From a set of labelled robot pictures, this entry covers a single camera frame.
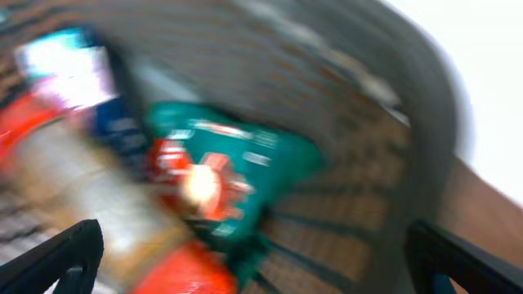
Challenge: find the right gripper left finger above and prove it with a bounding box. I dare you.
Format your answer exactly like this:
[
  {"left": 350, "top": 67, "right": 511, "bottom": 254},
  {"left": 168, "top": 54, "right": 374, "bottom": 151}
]
[{"left": 1, "top": 219, "right": 104, "bottom": 294}]

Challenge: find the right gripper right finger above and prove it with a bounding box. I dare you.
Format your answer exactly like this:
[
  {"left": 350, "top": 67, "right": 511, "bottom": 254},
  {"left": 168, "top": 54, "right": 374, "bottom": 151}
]
[{"left": 404, "top": 220, "right": 522, "bottom": 294}]

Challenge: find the green Nescafe coffee bag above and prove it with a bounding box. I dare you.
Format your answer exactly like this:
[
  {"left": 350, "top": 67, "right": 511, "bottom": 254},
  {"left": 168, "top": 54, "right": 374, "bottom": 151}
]
[{"left": 145, "top": 102, "right": 325, "bottom": 288}]

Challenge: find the Kleenex tissue pack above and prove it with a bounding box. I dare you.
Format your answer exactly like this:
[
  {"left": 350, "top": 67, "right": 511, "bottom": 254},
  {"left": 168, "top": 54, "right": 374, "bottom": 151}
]
[{"left": 1, "top": 26, "right": 149, "bottom": 176}]

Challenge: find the grey plastic basket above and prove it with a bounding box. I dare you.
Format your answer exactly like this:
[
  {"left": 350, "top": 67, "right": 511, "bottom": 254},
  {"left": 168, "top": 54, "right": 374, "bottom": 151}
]
[{"left": 1, "top": 0, "right": 456, "bottom": 293}]

